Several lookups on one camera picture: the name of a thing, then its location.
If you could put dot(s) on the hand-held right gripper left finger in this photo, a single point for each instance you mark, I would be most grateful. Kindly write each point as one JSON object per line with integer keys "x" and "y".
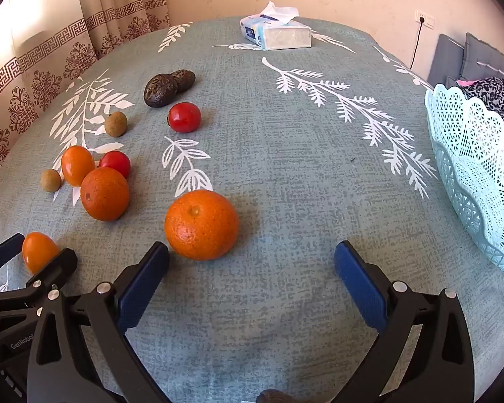
{"x": 145, "y": 279}

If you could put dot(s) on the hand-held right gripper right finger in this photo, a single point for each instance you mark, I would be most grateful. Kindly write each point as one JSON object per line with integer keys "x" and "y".
{"x": 359, "y": 279}

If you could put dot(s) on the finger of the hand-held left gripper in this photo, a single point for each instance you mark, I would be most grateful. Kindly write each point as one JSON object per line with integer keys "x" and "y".
{"x": 4, "y": 249}
{"x": 61, "y": 262}

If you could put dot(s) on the small oval orange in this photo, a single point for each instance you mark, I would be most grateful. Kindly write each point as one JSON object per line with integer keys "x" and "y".
{"x": 77, "y": 166}
{"x": 38, "y": 252}

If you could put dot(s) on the large round orange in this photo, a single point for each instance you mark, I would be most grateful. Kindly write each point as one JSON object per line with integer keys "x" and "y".
{"x": 201, "y": 226}

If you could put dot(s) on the red tomato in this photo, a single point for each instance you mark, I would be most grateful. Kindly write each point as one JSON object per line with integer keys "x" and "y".
{"x": 185, "y": 117}
{"x": 117, "y": 163}

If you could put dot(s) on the light blue plastic basket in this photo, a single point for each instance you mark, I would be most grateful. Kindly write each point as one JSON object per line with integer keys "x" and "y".
{"x": 470, "y": 168}

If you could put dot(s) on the teal leaf-print tablecloth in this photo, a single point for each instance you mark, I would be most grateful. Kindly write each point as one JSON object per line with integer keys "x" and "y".
{"x": 277, "y": 176}

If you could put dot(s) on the dark wrinkled passion fruit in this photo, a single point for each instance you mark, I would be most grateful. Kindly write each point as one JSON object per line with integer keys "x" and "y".
{"x": 185, "y": 79}
{"x": 160, "y": 91}

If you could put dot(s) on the beige patterned curtain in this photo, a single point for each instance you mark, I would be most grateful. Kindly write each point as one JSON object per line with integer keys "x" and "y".
{"x": 46, "y": 50}

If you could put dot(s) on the small grey cushion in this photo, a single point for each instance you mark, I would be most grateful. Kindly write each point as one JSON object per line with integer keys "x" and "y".
{"x": 451, "y": 82}

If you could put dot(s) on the leopard print cloth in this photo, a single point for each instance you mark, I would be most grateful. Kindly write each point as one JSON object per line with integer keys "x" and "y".
{"x": 497, "y": 96}

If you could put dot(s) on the white tissue box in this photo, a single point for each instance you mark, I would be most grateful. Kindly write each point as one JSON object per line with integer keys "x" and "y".
{"x": 285, "y": 35}

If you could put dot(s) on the large grey cushion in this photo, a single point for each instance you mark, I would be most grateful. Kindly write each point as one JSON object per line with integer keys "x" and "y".
{"x": 487, "y": 56}

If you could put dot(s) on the white wall socket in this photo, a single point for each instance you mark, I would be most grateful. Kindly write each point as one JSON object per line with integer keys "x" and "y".
{"x": 425, "y": 18}

